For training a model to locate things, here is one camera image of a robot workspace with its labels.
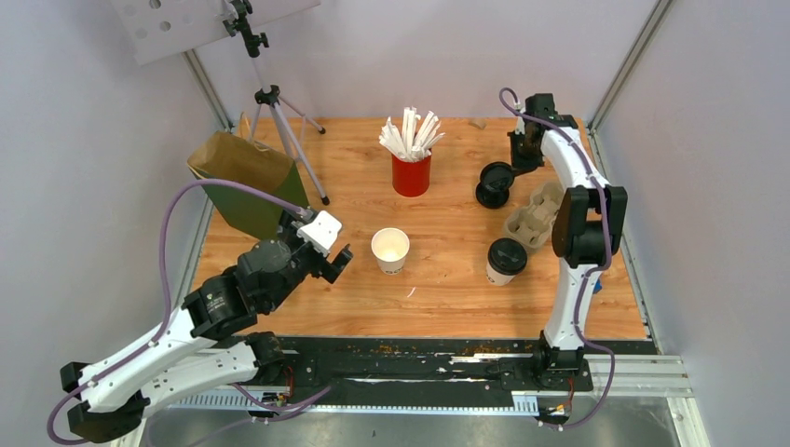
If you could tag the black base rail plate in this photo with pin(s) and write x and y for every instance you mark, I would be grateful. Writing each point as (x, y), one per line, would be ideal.
(423, 372)

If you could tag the white wrapped straws bundle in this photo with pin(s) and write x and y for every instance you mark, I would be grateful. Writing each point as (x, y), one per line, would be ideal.
(414, 139)

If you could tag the red straw holder cup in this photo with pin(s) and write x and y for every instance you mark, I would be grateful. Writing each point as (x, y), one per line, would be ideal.
(411, 179)

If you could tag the silver camera tripod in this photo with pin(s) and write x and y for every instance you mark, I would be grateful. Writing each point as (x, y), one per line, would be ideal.
(236, 21)

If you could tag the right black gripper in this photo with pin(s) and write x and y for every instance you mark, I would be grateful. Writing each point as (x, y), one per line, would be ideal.
(520, 163)

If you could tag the green paper bag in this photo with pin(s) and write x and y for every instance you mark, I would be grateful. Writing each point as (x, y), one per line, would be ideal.
(228, 157)

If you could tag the black coffee cup lid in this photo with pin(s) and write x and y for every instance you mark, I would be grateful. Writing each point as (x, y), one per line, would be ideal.
(507, 256)

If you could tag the white perforated board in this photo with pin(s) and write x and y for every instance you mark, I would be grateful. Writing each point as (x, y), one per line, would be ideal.
(159, 29)

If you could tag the cardboard cup carrier tray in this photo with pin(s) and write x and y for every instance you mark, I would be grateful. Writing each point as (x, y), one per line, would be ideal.
(531, 225)

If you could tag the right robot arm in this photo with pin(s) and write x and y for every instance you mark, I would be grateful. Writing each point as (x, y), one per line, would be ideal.
(585, 235)

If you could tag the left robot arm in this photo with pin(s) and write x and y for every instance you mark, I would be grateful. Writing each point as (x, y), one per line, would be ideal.
(200, 346)

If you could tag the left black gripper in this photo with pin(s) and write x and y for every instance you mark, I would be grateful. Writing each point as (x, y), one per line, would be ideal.
(326, 268)

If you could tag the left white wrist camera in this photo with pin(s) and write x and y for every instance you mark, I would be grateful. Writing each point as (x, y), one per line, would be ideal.
(322, 232)

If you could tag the white paper coffee cup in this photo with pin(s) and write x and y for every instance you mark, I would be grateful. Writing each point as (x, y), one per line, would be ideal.
(500, 274)

